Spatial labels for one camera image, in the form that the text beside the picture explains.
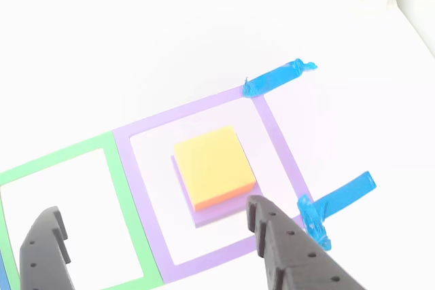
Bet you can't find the purple square frame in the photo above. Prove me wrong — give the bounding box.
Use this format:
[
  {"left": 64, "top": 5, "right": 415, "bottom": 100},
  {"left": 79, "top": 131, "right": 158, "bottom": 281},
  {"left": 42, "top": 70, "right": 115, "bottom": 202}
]
[{"left": 111, "top": 85, "right": 315, "bottom": 285}]

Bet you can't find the green square frame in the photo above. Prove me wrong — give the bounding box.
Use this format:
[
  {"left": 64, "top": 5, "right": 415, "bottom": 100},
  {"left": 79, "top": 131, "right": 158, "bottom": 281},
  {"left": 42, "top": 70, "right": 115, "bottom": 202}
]
[{"left": 0, "top": 130, "right": 163, "bottom": 290}]

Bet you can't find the blue tape strip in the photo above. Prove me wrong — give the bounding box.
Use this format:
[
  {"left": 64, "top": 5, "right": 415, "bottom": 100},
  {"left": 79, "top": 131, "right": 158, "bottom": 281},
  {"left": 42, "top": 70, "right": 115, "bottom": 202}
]
[
  {"left": 297, "top": 170, "right": 377, "bottom": 252},
  {"left": 241, "top": 58, "right": 319, "bottom": 99}
]

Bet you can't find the orange cube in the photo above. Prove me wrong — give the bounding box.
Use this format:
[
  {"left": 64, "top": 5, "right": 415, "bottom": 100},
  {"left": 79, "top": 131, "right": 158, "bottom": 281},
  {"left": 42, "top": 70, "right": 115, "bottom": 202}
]
[{"left": 173, "top": 125, "right": 256, "bottom": 212}]

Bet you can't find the large purple cube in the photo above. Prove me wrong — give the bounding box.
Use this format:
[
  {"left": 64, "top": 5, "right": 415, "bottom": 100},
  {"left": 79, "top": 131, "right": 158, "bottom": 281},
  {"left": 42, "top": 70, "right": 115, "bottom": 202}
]
[{"left": 170, "top": 155, "right": 264, "bottom": 229}]

